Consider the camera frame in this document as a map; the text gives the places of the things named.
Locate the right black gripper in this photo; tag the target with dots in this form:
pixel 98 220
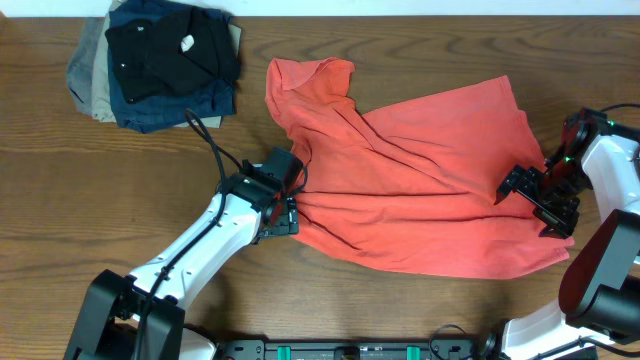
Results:
pixel 521 181

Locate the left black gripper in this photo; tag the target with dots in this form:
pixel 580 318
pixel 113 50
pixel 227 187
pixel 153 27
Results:
pixel 288 223

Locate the red t-shirt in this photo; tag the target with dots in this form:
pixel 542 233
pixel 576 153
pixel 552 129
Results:
pixel 411 187

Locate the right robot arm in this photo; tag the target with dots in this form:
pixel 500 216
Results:
pixel 597 307

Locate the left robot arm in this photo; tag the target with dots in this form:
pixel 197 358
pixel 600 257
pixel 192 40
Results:
pixel 142 315

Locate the navy blue folded garment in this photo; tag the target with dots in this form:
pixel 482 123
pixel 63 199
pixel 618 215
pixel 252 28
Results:
pixel 162 112

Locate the black folded shirt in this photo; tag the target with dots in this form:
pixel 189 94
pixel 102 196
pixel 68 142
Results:
pixel 176 55

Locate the beige folded garment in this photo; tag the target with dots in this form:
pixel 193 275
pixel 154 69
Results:
pixel 100 97

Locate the grey folded garment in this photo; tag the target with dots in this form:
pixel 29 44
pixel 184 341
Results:
pixel 79 71

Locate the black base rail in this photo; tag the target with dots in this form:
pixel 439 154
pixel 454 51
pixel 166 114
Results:
pixel 447 348

